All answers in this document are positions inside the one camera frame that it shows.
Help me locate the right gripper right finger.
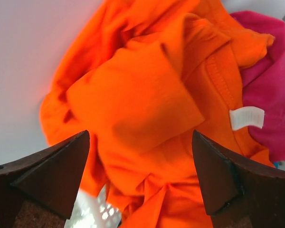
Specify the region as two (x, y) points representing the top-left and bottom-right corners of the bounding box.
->
(192, 131), (285, 228)

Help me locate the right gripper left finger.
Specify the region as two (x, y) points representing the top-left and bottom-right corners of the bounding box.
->
(0, 131), (90, 228)

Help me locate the orange t shirt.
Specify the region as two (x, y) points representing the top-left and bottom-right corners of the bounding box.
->
(40, 0), (274, 228)

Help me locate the teal blue t shirt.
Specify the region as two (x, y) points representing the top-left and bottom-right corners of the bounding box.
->
(273, 161), (283, 169)

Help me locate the white plastic laundry basket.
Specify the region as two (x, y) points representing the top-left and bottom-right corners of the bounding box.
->
(65, 0), (285, 228)

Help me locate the magenta t shirt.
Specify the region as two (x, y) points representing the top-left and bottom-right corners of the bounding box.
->
(231, 11), (285, 163)

